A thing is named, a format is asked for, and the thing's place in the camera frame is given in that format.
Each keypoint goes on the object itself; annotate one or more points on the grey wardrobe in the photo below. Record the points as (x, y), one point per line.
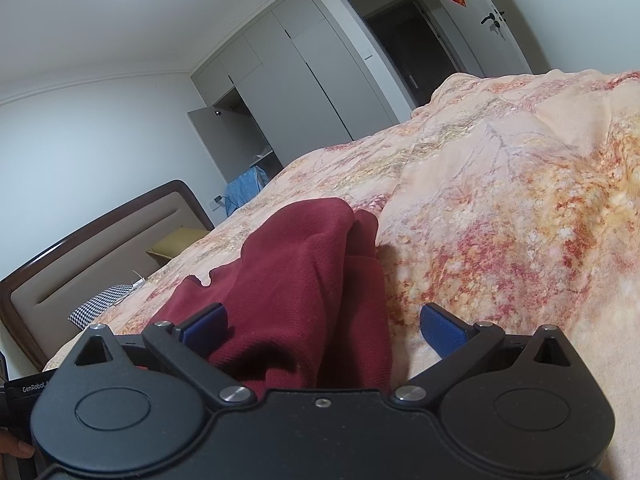
(300, 75)

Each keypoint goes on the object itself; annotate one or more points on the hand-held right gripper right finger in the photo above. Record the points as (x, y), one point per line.
(442, 332)

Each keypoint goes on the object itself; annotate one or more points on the olive pillow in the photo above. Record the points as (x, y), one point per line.
(177, 242)

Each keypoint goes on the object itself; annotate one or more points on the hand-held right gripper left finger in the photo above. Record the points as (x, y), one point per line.
(202, 325)

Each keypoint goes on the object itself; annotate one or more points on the blue garment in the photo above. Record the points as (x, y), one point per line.
(245, 190)

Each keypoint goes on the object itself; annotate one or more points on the brown padded headboard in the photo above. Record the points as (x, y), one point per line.
(100, 255)

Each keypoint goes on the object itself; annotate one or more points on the dark red shirt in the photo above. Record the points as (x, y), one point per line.
(300, 280)

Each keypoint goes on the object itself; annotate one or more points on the houndstooth pillow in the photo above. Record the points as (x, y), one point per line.
(100, 307)

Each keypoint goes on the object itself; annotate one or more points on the person's left hand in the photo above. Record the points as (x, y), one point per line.
(15, 446)

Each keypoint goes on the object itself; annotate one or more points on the bed with floral quilt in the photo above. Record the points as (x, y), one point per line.
(500, 185)

